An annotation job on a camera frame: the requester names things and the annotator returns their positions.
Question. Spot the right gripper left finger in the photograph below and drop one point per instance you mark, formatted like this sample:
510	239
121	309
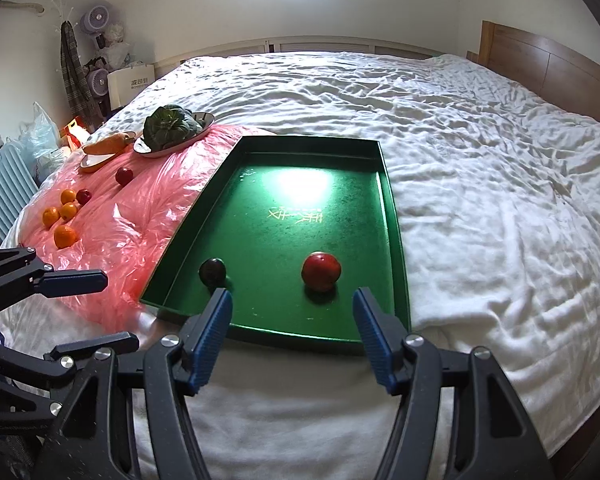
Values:
177	367

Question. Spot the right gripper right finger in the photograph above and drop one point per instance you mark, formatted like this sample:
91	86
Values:
408	367

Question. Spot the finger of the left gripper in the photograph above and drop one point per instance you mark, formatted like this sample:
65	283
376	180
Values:
61	364
23	274

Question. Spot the large mandarin orange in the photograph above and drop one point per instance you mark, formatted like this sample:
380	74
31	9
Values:
65	236

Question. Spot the small orange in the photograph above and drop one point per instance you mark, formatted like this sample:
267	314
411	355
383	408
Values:
67	197
68	211

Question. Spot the light blue ribbed case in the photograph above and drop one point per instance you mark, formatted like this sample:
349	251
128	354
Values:
17	186

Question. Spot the dark plum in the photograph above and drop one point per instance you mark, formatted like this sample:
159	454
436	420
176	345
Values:
212	273

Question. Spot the pink plastic sheet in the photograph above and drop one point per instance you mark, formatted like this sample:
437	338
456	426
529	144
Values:
123	230

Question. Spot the clear plastic bag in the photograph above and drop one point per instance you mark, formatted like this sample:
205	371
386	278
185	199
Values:
38	139

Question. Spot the orange rimmed plate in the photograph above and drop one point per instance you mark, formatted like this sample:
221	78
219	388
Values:
91	163

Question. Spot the red yellow gift bag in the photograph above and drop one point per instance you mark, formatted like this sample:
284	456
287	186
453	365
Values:
74	135

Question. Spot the orange carrot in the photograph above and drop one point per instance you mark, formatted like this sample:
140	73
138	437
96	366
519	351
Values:
113	144

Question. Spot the green rectangular tray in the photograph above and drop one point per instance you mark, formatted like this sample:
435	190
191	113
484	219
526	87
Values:
272	202

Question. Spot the plaid hanging garment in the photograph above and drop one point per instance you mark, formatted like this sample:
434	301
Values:
79	96

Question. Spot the white bed duvet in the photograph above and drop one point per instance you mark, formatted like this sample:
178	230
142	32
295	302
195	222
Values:
497	193

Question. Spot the lower purple fan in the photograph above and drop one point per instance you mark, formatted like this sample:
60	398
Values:
97	81

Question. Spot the white paper bag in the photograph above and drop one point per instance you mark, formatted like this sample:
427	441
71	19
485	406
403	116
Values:
127	83

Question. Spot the green leafy vegetable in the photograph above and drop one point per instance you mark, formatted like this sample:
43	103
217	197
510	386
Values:
170	125

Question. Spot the wooden headboard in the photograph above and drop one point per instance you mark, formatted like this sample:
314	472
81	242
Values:
556	73

